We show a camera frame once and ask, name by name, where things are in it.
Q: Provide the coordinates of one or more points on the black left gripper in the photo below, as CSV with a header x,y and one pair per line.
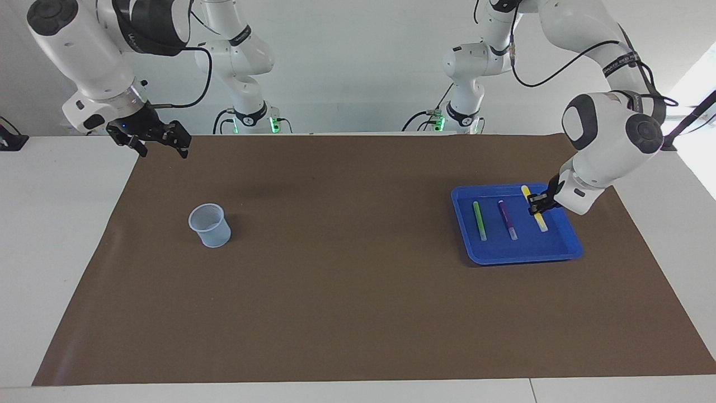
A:
x,y
554,193

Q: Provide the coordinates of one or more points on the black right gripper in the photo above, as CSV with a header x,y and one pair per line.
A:
x,y
140,126

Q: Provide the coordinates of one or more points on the yellow pen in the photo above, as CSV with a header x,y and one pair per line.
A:
x,y
541,223

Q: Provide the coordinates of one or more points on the purple pen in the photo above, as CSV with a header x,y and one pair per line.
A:
x,y
507,218

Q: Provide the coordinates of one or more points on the green pen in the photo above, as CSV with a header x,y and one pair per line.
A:
x,y
479,219

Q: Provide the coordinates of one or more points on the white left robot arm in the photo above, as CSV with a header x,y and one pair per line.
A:
x,y
604,140

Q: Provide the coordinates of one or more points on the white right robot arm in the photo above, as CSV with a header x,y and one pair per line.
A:
x,y
84,50

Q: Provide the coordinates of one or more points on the blue plastic tray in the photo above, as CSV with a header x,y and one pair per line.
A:
x,y
554,246

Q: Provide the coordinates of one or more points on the translucent plastic cup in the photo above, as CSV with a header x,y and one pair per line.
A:
x,y
211,232

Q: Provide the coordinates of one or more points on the brown table mat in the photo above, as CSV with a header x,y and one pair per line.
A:
x,y
347,291

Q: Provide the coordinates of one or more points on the black clamp mount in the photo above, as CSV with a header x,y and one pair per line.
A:
x,y
11,141

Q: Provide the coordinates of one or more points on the black camera stand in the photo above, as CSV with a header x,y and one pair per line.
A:
x,y
693,117

